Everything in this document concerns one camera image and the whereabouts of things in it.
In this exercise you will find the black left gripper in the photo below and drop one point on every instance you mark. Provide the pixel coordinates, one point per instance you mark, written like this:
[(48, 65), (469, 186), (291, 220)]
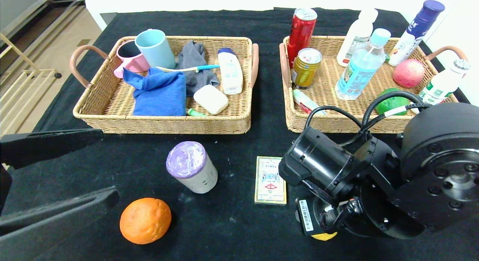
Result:
[(3, 190)]

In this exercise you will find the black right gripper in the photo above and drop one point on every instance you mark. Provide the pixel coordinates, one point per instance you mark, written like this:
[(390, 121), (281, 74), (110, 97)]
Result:
[(305, 215)]

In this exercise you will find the yellow lemon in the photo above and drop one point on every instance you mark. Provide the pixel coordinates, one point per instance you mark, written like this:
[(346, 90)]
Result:
[(325, 237)]

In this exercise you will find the red Hi-Chew candy pack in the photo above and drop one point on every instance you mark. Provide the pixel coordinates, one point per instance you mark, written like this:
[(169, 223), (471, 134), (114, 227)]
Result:
[(303, 100)]

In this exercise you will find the clear water bottle blue cap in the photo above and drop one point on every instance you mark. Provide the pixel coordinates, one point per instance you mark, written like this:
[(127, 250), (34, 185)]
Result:
[(355, 73)]

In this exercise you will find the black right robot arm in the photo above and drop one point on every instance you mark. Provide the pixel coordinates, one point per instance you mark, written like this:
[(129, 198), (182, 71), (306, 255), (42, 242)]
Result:
[(430, 171)]

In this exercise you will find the wicker basket with toiletries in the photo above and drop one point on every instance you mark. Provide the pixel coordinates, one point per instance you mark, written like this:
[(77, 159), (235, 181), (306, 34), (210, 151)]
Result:
[(112, 100)]

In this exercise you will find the wicker basket with food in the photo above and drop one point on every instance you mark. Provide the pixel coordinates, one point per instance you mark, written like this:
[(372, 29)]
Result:
[(329, 85)]

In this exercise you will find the playing card box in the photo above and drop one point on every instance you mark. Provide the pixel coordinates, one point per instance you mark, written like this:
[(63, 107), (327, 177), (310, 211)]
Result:
[(267, 180)]

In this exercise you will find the black tablecloth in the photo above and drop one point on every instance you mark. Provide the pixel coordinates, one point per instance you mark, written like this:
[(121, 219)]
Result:
[(224, 234)]

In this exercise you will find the orange fruit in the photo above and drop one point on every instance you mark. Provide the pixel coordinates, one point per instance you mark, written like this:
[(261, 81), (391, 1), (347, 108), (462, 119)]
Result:
[(145, 220)]

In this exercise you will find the beige wheeled rack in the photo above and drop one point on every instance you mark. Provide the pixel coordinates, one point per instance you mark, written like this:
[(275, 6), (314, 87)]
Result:
[(22, 85)]

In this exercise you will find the purple trash bag roll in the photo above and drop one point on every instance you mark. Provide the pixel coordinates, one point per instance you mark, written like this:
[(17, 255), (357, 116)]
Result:
[(191, 167)]

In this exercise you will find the green citrus fruit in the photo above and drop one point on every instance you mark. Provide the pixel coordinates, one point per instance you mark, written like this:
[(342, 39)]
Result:
[(393, 103)]

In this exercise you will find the gold drink can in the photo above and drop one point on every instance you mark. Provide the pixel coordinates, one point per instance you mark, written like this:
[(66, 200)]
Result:
[(305, 72)]

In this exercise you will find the white soap box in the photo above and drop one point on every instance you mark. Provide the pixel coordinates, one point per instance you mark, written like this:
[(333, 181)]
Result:
[(210, 100)]

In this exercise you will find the blue cloth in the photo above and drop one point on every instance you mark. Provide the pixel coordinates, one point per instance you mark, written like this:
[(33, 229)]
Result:
[(161, 96)]

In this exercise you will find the small green plastic item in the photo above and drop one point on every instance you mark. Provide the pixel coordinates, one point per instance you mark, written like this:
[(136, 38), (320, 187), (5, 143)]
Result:
[(194, 112)]

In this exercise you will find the pink plastic cup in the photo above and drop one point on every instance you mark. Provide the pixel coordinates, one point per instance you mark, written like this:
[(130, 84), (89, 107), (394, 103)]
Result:
[(133, 64)]

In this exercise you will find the white lotion bottle blue cap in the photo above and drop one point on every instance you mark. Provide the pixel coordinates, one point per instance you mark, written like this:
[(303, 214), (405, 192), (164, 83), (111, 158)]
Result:
[(230, 73)]

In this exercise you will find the red apple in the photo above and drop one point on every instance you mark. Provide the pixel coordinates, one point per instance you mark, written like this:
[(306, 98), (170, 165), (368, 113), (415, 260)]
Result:
[(408, 73)]

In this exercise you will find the white and blue toothbrush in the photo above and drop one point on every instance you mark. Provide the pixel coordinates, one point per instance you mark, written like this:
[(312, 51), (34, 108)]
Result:
[(207, 66)]

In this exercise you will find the light teal plastic cup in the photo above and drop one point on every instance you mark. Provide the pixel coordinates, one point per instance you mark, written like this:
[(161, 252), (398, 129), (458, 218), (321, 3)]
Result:
[(157, 51)]

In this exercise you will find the red drink can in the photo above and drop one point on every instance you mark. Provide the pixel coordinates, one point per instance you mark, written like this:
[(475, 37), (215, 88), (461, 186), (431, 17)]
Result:
[(301, 32)]

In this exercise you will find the white yogurt bottle green label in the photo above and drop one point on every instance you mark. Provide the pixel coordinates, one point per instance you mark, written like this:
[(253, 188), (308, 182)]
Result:
[(441, 85)]

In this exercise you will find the grey cloth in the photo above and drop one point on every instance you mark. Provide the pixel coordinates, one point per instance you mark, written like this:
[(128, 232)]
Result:
[(192, 55)]

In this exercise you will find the white bottle purple cap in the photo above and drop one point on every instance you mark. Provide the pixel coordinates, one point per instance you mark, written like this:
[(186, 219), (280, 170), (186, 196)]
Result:
[(408, 40)]

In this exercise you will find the white table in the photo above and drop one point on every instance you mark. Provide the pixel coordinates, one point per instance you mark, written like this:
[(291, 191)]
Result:
[(168, 0)]

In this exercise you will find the grey metal shelf frame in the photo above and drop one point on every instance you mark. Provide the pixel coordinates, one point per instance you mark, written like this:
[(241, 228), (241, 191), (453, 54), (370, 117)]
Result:
[(41, 3)]

